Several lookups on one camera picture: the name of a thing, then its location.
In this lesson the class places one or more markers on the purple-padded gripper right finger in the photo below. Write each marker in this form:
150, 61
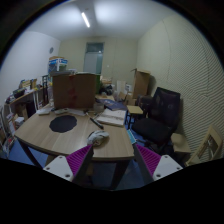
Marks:
153, 166

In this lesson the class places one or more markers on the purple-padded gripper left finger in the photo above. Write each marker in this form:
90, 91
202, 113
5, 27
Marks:
72, 167

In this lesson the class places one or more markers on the white computer mouse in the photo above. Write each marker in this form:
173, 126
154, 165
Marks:
96, 138

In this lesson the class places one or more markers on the black round mouse pad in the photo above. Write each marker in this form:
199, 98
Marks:
63, 124

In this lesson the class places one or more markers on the wooden table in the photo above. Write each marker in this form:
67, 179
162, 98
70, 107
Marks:
35, 133

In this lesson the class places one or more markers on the black marker pen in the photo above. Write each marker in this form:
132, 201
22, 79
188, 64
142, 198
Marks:
95, 122

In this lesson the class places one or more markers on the black office chair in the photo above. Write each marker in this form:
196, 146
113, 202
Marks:
162, 120

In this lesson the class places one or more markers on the small wooden stool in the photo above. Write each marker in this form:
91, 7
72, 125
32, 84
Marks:
131, 111

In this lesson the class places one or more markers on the open white book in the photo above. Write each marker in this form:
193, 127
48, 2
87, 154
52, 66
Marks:
110, 117

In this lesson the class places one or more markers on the dark blue book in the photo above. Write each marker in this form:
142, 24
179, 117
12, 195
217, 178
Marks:
113, 105

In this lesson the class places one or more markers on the large brown cardboard box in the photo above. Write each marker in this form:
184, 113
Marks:
75, 91

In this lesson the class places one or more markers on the side desk with clutter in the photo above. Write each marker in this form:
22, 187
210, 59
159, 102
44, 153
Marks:
27, 103

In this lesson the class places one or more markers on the blue white storage box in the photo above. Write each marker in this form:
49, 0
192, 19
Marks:
56, 64

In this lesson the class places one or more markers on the grey door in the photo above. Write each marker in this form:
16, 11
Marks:
93, 57

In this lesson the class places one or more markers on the ceiling fluorescent light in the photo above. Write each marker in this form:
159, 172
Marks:
85, 20

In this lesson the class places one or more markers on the wooden frame chair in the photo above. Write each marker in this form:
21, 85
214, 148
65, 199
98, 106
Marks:
211, 144

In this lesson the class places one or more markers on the tall cardboard box by wall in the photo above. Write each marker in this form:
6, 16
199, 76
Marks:
140, 82

